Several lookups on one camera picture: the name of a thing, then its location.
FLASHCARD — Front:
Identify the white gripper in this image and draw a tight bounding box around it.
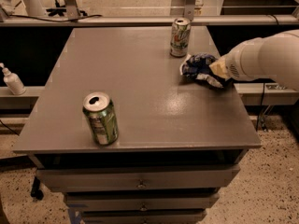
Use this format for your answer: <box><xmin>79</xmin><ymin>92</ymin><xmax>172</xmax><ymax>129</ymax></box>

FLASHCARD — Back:
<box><xmin>209</xmin><ymin>37</ymin><xmax>269</xmax><ymax>81</ymax></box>

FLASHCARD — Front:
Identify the blue chip bag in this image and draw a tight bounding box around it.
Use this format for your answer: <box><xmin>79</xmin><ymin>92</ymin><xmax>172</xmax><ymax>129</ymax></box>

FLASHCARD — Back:
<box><xmin>179</xmin><ymin>53</ymin><xmax>225</xmax><ymax>89</ymax></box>

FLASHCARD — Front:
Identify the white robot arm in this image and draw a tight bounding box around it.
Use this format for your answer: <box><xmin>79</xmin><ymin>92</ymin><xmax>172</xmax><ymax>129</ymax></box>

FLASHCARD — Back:
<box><xmin>209</xmin><ymin>30</ymin><xmax>299</xmax><ymax>91</ymax></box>

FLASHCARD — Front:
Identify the white 7up can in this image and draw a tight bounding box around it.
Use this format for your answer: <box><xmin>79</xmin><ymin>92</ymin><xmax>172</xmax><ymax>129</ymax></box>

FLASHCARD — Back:
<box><xmin>170</xmin><ymin>18</ymin><xmax>191</xmax><ymax>57</ymax></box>

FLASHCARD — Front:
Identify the green soda can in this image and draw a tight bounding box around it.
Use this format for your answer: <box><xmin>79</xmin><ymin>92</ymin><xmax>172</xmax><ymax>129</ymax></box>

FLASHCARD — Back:
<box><xmin>82</xmin><ymin>92</ymin><xmax>119</xmax><ymax>146</ymax></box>

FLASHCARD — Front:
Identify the top grey drawer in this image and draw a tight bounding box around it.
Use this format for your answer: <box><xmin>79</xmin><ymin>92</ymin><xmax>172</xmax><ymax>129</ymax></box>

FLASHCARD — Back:
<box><xmin>36</xmin><ymin>164</ymin><xmax>240</xmax><ymax>192</ymax></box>

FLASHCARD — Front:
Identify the grey drawer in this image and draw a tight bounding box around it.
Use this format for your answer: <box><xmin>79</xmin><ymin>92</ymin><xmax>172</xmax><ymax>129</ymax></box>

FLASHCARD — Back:
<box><xmin>82</xmin><ymin>209</ymin><xmax>206</xmax><ymax>224</ymax></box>
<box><xmin>36</xmin><ymin>164</ymin><xmax>240</xmax><ymax>192</ymax></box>
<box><xmin>64</xmin><ymin>191</ymin><xmax>219</xmax><ymax>211</ymax></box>

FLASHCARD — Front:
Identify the middle grey drawer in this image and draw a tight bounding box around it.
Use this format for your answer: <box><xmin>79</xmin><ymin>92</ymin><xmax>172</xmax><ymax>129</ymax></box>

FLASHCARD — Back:
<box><xmin>64</xmin><ymin>191</ymin><xmax>219</xmax><ymax>211</ymax></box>

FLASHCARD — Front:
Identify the bottom grey drawer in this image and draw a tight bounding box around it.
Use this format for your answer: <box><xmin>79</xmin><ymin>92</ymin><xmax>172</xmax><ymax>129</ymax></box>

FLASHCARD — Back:
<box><xmin>82</xmin><ymin>209</ymin><xmax>206</xmax><ymax>224</ymax></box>

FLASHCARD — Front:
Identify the white pump bottle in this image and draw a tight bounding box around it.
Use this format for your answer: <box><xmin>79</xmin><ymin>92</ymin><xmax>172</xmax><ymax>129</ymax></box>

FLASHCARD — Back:
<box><xmin>0</xmin><ymin>63</ymin><xmax>26</xmax><ymax>95</ymax></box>

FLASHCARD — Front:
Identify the black caster wheel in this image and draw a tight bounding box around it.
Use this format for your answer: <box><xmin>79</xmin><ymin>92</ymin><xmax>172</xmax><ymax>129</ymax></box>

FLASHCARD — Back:
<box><xmin>30</xmin><ymin>177</ymin><xmax>44</xmax><ymax>201</ymax></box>

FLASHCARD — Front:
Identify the grey metal rail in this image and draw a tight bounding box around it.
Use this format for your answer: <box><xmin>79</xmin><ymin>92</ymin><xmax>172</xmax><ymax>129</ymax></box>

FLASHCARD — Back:
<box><xmin>0</xmin><ymin>15</ymin><xmax>299</xmax><ymax>27</ymax></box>

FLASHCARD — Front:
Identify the grey metal post right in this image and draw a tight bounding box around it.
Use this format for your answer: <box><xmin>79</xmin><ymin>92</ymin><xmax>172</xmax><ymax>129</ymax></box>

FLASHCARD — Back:
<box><xmin>184</xmin><ymin>0</ymin><xmax>195</xmax><ymax>21</ymax></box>

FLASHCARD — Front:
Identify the grey metal post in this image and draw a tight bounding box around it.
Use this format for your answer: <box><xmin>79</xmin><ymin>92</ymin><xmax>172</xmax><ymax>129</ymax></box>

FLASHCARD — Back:
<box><xmin>184</xmin><ymin>0</ymin><xmax>195</xmax><ymax>21</ymax></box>
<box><xmin>64</xmin><ymin>0</ymin><xmax>80</xmax><ymax>20</ymax></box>

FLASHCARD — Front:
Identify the grey metal post left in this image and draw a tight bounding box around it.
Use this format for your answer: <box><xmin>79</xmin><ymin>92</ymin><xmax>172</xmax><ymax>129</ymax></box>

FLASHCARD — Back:
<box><xmin>64</xmin><ymin>0</ymin><xmax>80</xmax><ymax>20</ymax></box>

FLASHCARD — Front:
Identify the black cable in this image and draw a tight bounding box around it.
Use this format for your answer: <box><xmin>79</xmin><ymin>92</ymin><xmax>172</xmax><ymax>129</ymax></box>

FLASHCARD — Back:
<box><xmin>10</xmin><ymin>13</ymin><xmax>104</xmax><ymax>23</ymax></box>

